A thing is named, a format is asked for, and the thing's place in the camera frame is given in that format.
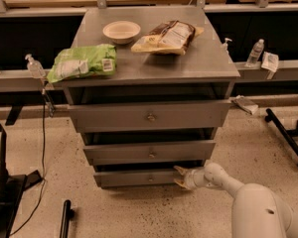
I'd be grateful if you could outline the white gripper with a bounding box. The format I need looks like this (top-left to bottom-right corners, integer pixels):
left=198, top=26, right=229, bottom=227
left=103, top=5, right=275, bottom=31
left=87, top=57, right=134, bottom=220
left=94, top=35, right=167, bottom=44
left=174, top=166, right=208, bottom=190

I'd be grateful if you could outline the grey bottom drawer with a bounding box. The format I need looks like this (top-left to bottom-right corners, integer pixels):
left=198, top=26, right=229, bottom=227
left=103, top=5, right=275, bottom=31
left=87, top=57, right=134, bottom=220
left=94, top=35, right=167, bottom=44
left=94, top=167, right=181, bottom=188

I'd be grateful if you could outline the grey drawer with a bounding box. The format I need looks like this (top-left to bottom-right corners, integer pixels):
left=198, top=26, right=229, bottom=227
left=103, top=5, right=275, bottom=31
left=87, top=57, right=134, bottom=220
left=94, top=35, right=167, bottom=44
left=94, top=167, right=181, bottom=188
left=83, top=140, right=216, bottom=166
left=69, top=100, right=230, bottom=133

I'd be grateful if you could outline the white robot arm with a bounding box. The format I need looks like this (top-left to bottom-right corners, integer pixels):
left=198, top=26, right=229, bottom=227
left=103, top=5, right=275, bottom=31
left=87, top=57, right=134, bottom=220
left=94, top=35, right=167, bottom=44
left=175, top=163, right=298, bottom=238

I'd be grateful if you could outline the grey middle drawer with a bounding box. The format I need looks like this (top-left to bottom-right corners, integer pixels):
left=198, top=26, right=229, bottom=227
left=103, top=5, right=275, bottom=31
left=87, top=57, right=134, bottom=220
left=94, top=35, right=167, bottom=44
left=83, top=140, right=216, bottom=166

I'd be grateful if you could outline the grey drawer cabinet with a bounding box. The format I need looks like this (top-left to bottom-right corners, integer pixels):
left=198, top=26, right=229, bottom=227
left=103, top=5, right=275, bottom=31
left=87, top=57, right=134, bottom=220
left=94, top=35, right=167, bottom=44
left=55, top=5, right=241, bottom=190

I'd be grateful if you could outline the grey top drawer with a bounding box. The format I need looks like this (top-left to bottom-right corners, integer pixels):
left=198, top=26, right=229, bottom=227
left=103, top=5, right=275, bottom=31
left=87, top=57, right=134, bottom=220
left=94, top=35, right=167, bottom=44
left=69, top=100, right=230, bottom=133

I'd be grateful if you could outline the folded cloth on ledge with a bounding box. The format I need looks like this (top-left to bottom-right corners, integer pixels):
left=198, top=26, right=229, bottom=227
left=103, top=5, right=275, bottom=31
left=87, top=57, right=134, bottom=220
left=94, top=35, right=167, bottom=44
left=231, top=95, right=258, bottom=115

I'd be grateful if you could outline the black stand base right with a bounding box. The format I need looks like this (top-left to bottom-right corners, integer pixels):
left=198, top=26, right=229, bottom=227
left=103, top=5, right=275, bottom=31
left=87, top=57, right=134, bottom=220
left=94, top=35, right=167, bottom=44
left=264, top=108, right=298, bottom=167

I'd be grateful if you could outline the black tube on floor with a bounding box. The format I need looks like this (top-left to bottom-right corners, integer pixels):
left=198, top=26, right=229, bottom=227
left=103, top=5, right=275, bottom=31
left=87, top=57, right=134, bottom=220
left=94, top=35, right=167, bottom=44
left=60, top=199, right=75, bottom=238

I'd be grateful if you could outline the small white pump bottle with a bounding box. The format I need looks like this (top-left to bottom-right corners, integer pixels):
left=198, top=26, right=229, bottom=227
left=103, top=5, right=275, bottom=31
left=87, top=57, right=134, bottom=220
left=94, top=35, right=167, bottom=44
left=222, top=38, right=232, bottom=54

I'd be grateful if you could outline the brown yellow snack bag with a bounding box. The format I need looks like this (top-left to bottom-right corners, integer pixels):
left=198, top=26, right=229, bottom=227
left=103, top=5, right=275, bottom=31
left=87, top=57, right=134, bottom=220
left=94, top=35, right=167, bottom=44
left=131, top=20, right=204, bottom=56

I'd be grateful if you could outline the white wipes packet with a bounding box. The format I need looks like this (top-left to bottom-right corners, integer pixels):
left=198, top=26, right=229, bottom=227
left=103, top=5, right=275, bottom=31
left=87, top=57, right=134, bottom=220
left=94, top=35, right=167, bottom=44
left=261, top=52, right=279, bottom=72

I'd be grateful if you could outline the clear water bottle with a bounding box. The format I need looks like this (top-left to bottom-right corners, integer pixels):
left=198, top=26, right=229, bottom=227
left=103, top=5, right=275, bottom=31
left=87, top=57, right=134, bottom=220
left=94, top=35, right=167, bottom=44
left=245, top=39, right=264, bottom=67

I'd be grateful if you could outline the white paper bowl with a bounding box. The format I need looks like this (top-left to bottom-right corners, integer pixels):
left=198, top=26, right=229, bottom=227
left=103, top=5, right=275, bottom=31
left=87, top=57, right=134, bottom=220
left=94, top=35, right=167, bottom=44
left=102, top=21, right=141, bottom=45

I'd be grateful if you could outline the green chip bag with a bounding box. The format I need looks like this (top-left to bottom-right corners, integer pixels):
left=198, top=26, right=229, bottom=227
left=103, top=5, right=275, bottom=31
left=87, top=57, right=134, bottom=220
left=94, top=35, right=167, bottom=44
left=47, top=44, right=117, bottom=83

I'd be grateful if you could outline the black monitor stand left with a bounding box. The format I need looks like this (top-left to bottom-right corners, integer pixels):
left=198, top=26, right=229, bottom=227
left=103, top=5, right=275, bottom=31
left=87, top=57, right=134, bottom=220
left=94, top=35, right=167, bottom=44
left=0, top=124, right=43, bottom=238

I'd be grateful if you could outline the clear sanitizer pump bottle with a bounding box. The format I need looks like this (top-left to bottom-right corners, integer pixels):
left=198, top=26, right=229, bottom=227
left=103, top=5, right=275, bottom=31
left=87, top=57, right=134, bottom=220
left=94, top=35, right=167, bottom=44
left=25, top=54, right=46, bottom=78

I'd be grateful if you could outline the black cable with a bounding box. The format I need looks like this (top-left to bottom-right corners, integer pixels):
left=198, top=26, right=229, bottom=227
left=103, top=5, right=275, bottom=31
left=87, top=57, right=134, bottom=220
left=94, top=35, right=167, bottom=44
left=8, top=88, right=56, bottom=238

